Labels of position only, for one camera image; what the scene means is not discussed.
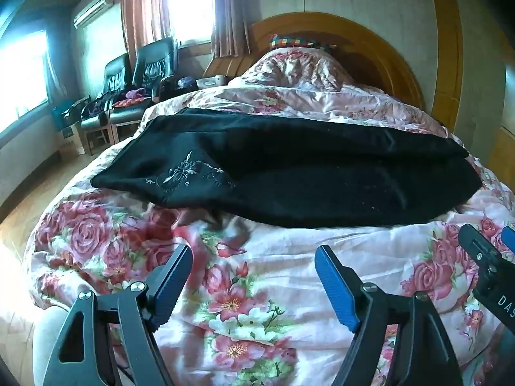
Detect wall air conditioner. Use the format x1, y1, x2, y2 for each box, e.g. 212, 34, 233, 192
73, 0, 114, 29

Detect colourful checkered pillow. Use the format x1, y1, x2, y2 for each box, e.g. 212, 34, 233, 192
270, 34, 337, 52

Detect white box on nightstand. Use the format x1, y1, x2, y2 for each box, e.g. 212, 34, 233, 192
196, 74, 229, 90

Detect far black leather armchair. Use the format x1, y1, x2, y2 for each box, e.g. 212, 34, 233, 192
80, 52, 132, 155

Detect black embroidered pants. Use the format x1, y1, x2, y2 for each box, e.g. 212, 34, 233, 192
91, 108, 482, 228

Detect red patterned seat cushion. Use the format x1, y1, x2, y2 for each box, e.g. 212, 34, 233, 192
113, 97, 148, 108

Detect wooden bedside table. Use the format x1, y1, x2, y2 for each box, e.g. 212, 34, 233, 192
160, 74, 230, 101

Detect purple cloth on chair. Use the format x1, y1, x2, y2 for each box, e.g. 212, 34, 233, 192
125, 88, 146, 99

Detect pink window curtain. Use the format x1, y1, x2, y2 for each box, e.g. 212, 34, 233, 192
120, 0, 250, 64

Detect wooden arched headboard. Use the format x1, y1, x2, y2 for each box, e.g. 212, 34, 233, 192
203, 11, 425, 109

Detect near black leather armchair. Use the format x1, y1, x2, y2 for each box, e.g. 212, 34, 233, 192
109, 38, 178, 144

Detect black leather armchair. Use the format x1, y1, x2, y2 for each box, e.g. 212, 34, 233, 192
80, 52, 132, 155
109, 38, 178, 144

